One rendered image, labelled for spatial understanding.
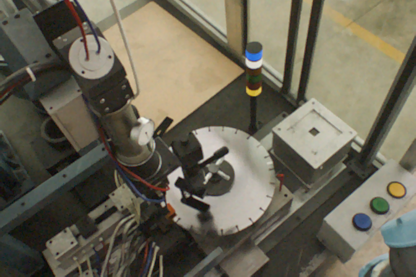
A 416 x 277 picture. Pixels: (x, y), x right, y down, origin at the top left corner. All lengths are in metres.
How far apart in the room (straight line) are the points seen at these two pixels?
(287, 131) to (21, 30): 0.81
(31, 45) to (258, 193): 0.68
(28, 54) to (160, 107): 0.89
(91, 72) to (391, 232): 0.49
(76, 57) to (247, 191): 0.67
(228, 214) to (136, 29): 1.01
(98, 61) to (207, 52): 1.12
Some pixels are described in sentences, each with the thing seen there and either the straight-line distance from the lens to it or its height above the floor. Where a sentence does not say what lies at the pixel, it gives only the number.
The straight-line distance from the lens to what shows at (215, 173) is 1.07.
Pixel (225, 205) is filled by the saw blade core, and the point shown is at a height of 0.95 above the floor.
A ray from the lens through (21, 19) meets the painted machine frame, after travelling 0.76.
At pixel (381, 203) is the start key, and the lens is 1.19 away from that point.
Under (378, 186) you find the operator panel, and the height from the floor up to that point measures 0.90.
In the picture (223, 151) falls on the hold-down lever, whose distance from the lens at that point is 0.85.
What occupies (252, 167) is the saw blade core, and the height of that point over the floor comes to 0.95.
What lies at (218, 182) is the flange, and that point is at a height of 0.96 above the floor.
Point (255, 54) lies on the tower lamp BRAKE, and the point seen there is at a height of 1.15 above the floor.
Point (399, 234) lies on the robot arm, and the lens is 0.67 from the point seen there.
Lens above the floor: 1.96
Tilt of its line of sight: 57 degrees down
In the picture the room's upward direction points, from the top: 10 degrees counter-clockwise
